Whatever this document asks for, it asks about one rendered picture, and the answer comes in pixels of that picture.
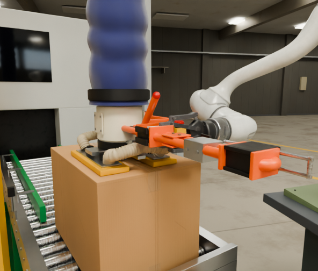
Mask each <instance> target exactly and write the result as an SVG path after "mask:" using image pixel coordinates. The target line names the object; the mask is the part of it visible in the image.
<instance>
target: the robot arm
mask: <svg viewBox="0 0 318 271"><path fill-rule="evenodd" d="M317 45H318V4H317V5H316V7H315V8H314V10H313V12H312V13H311V15H310V17H309V18H308V20H307V22H306V24H305V25H304V27H303V29H302V30H301V32H300V33H299V35H298V36H297V37H296V38H295V39H294V40H293V41H292V42H291V43H290V44H288V45H287V46H286V47H284V48H282V49H280V50H278V51H276V52H274V53H272V54H270V55H268V56H266V57H264V58H262V59H260V60H257V61H255V62H253V63H251V64H249V65H247V66H245V67H243V68H241V69H239V70H237V71H235V72H233V73H231V74H230V75H229V76H227V77H226V78H225V79H224V80H223V81H221V82H220V83H219V84H218V85H217V86H215V87H209V88H208V89H207V90H197V91H195V92H194V93H193V94H192V96H191V98H190V107H191V110H192V111H193V112H190V113H189V114H185V115H173V116H169V120H168V122H160V123H159V126H167V125H173V126H174V127H180V128H184V129H186V134H190V135H191V136H190V137H193V138H197V137H201V134H202V133H203V134H206V135H209V136H212V139H216V140H221V141H224V140H230V141H235V142H242V141H247V140H249V139H251V138H252V137H253V136H254V134H255V133H256V130H257V124H256V122H255V121H254V120H253V119H252V118H250V117H248V116H246V115H242V114H241V113H239V112H236V111H234V110H232V109H230V108H229V105H230V96H231V94H232V92H233V91H234V89H235V88H237V87H238V86H239V85H241V84H242V83H245V82H247V81H250V80H252V79H255V78H257V77H260V76H263V75H265V74H268V73H270V72H273V71H275V70H278V69H281V68H283V67H286V66H288V65H290V64H292V63H294V62H296V61H298V60H299V59H301V58H302V57H304V56H305V55H307V54H308V53H309V52H310V51H312V50H313V49H314V48H315V47H316V46H317ZM181 119H193V121H192V122H191V123H190V124H189V125H184V124H179V123H174V122H175V120H181ZM149 127H153V126H147V128H148V129H149ZM223 143H224V142H223ZM159 148H168V152H171V153H184V149H182V148H170V147H166V146H161V147H159Z"/></svg>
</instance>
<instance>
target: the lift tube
mask: <svg viewBox="0 0 318 271"><path fill-rule="evenodd" d="M86 18H87V21H88V23H89V31H88V35H87V43H88V46H89V49H90V52H91V56H90V60H89V79H90V84H91V87H92V89H147V86H148V71H147V67H146V63H145V60H146V56H147V53H148V43H147V40H146V32H147V28H148V23H149V21H148V14H147V9H146V4H145V0H88V1H87V4H86ZM148 104H149V103H148V101H89V105H103V106H130V105H148Z"/></svg>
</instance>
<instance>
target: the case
mask: <svg viewBox="0 0 318 271"><path fill-rule="evenodd" d="M77 149H81V148H80V147H79V144H78V145H68V146H58V147H51V148H50V152H51V161H52V177H53V194H54V210H55V226H56V228H57V230H58V232H59V233H60V235H61V237H62V239H63V240H64V242H65V243H66V245H67V247H68V249H69V250H70V252H71V254H72V256H73V257H74V259H75V261H76V262H77V264H78V266H79V268H80V270H81V271H168V270H171V269H173V268H175V267H177V266H180V265H182V264H184V263H186V262H189V261H191V260H193V259H196V258H198V257H199V219H200V178H201V163H200V162H196V161H193V160H190V159H187V158H184V157H181V156H178V155H175V154H171V153H168V154H166V155H168V156H171V157H173V158H176V159H177V163H175V164H171V165H165V166H159V167H152V166H150V165H148V164H146V163H143V162H141V161H139V160H137V159H134V158H132V157H129V158H127V160H120V162H122V163H124V164H126V165H128V166H129V171H128V172H124V173H119V174H112V175H106V176H99V175H98V174H97V173H95V172H94V171H93V170H91V169H90V168H89V167H87V166H86V165H84V164H83V163H81V162H80V161H79V160H77V159H76V158H75V157H73V156H72V155H71V151H72V150H77Z"/></svg>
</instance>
